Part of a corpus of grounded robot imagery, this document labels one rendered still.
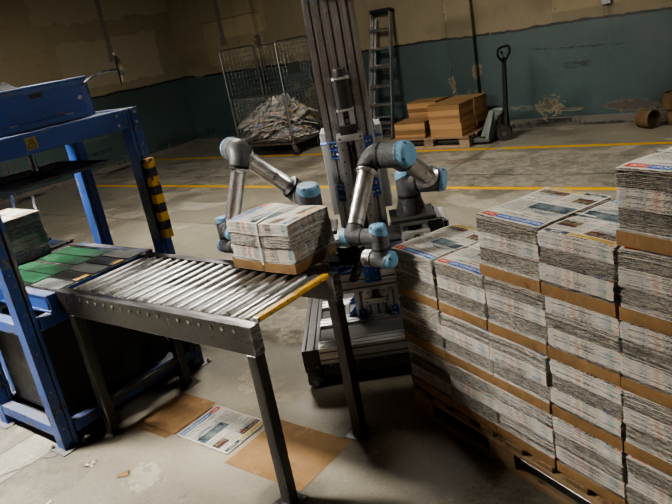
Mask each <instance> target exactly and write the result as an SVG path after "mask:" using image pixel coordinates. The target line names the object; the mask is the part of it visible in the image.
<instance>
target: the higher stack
mask: <svg viewBox="0 0 672 504"><path fill-rule="evenodd" d="M658 151H663V152H660V153H658ZM615 175H616V183H615V184H616V186H617V187H616V188H617V189H618V190H617V194H616V195H617V197H616V198H617V199H618V200H617V201H619V202H618V203H617V204H618V205H617V206H619V207H618V212H619V213H618V215H619V217H618V219H619V224H620V226H618V227H617V228H618V229H617V230H619V231H624V232H629V233H634V234H639V235H644V236H649V237H654V238H659V239H664V240H670V241H672V147H670V148H668V149H666V150H656V153H654V154H650V155H647V156H644V157H641V158H638V159H635V160H632V161H630V162H627V163H625V164H622V165H620V166H618V167H616V173H615ZM617 250H618V251H617V253H619V255H618V259H619V260H618V266H619V267H618V269H619V270H618V274H619V276H618V277H619V280H620V281H619V282H618V285H620V288H621V289H622V291H621V292H622V293H621V299H622V301H621V307H624V308H627V309H630V310H633V311H637V312H640V313H643V314H646V315H649V316H652V317H656V318H659V319H662V320H665V321H668V322H672V256H668V255H663V254H659V253H654V252H649V251H644V250H640V249H635V248H630V247H626V246H622V247H620V248H618V249H617ZM620 323H621V324H620V327H619V328H620V329H619V330H620V332H621V333H620V335H621V336H620V338H622V341H621V343H622V348H623V354H622V356H621V358H622V360H621V366H622V367H621V370H622V374H623V377H624V378H626V379H629V380H632V381H634V382H637V383H639V384H642V385H644V386H647V387H649V388H652V389H654V390H657V391H659V392H662V393H664V394H667V395H669V396H671V397H672V336H669V335H666V334H663V333H659V332H656V331H653V330H650V329H647V328H644V327H641V326H638V325H635V324H632V323H629V322H626V321H622V322H620ZM622 394H623V395H624V397H623V399H624V403H623V405H624V406H625V407H623V409H624V410H623V413H624V415H623V416H624V418H625V419H624V420H623V423H625V425H626V426H627V427H626V435H627V437H626V442H627V443H629V444H631V445H633V446H635V447H637V448H639V449H641V450H643V451H645V452H647V453H649V454H651V455H653V456H655V457H657V458H659V459H661V460H663V461H665V462H667V463H669V464H670V465H672V410H671V409H669V408H666V407H664V406H662V405H659V404H657V403H655V402H652V401H650V400H647V399H645V398H643V397H640V396H638V395H636V394H633V393H631V392H629V391H626V390H624V391H623V393H622ZM626 459H627V461H626V462H627V471H628V476H627V477H628V478H627V479H629V480H628V482H629V483H628V484H627V485H626V490H628V491H627V492H626V495H627V497H628V498H627V501H628V503H629V504H672V477H671V476H669V475H667V474H665V473H663V472H661V471H659V470H658V469H656V468H654V467H652V466H650V465H648V464H646V463H644V462H642V461H640V460H638V459H636V458H634V457H632V456H631V455H628V456H627V457H626Z"/></svg>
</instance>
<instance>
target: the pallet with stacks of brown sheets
mask: <svg viewBox="0 0 672 504"><path fill-rule="evenodd" d="M486 98H487V95H486V93H477V94H466V95H455V96H453V97H450V98H449V96H444V97H433V98H422V99H418V100H415V101H412V102H410V103H407V109H408V113H409V118H406V119H404V120H402V121H399V122H397V123H394V124H393V125H394V128H395V137H396V138H394V139H392V140H390V141H399V140H408V141H417V140H423V141H424V146H415V147H414V148H415V149H437V148H464V147H471V146H473V140H472V138H473V137H475V136H481V134H482V131H483V128H484V124H485V121H486V118H487V115H488V110H487V104H486ZM439 139H458V140H459V145H437V141H436V140H439Z"/></svg>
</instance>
